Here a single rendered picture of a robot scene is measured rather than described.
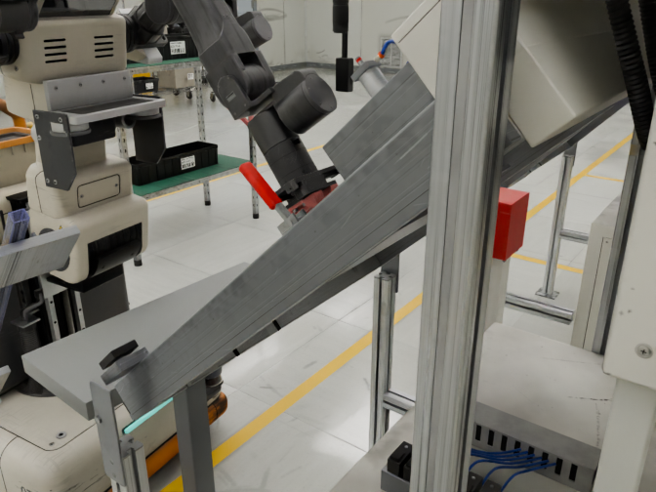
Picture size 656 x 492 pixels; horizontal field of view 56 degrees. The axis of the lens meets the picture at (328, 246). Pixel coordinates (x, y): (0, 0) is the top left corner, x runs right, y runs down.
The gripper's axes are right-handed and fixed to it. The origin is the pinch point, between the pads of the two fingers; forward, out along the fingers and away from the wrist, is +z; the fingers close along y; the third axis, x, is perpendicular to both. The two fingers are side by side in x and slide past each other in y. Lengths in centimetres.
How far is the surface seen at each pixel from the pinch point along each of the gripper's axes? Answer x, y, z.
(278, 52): 582, 782, -367
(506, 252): 20, 79, 22
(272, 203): -10.6, -17.9, -5.6
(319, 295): 31.9, 24.7, 7.2
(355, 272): 32, 38, 7
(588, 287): 25, 124, 48
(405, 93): -30.2, -17.2, -6.7
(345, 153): -21.5, -17.2, -5.5
